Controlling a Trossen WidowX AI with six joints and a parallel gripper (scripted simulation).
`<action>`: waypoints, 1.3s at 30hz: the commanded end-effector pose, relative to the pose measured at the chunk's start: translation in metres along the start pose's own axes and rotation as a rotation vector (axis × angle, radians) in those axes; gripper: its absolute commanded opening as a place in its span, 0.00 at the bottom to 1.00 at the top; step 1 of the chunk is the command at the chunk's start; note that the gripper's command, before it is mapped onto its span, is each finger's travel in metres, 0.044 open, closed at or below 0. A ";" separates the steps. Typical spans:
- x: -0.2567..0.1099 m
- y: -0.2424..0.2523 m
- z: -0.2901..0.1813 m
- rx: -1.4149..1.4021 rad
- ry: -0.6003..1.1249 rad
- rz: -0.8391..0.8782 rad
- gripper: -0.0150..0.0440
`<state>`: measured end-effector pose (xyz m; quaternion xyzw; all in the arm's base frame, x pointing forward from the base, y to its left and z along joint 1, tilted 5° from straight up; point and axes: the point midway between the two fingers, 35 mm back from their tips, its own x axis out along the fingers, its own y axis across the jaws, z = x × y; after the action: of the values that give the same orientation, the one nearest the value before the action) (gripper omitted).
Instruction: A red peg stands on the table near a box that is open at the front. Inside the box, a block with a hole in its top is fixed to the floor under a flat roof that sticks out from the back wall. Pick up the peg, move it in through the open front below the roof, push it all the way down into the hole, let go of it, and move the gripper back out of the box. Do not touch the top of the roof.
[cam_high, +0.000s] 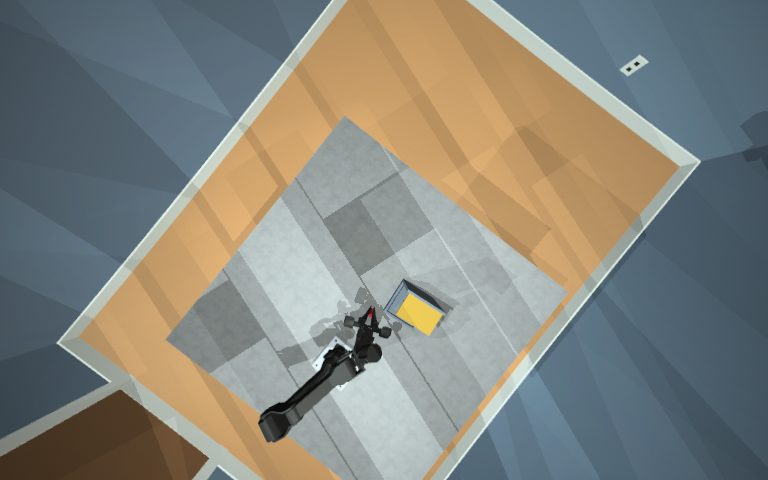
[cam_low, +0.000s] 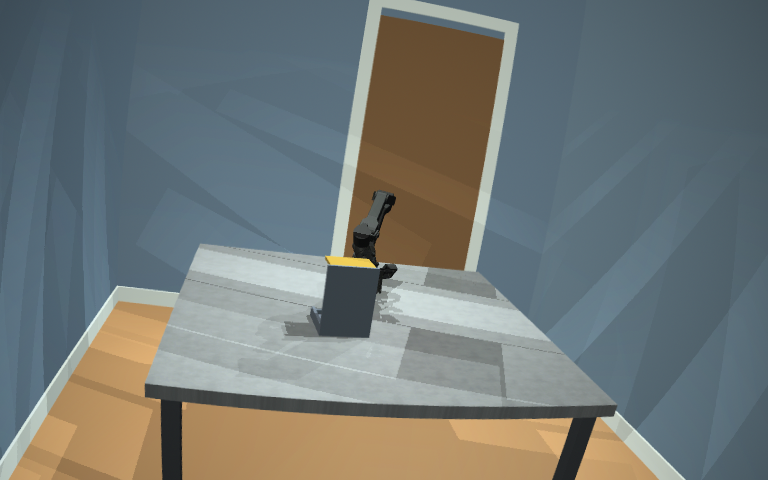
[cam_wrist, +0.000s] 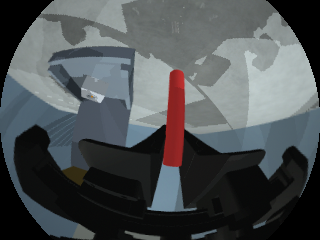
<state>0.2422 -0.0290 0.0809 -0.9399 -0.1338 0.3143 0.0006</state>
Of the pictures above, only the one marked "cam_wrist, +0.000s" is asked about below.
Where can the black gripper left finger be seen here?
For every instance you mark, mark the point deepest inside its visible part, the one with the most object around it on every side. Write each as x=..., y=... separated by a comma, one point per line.
x=141, y=162

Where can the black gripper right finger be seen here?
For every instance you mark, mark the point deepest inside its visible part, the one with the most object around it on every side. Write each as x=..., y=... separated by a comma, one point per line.
x=202, y=167

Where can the red peg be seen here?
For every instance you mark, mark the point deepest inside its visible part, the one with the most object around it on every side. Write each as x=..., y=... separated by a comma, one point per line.
x=173, y=148

